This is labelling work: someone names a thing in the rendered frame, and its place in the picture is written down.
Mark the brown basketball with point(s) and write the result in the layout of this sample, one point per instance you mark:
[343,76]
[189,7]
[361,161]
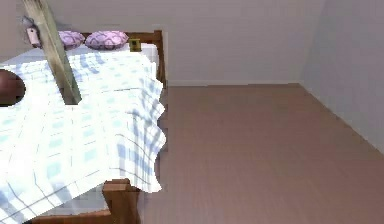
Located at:
[9,88]

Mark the small olive square object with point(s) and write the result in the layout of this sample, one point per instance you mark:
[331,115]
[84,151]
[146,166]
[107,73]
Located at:
[135,44]

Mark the white blue checked blanket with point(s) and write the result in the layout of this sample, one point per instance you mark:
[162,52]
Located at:
[100,133]

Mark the purple patterned pillow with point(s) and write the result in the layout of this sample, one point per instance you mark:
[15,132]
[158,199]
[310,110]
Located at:
[106,39]
[70,38]

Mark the brown wooden bed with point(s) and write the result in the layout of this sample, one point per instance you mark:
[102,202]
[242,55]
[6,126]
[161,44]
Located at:
[121,200]

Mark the pink cylindrical object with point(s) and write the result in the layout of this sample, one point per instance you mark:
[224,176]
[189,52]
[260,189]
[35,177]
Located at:
[33,36]

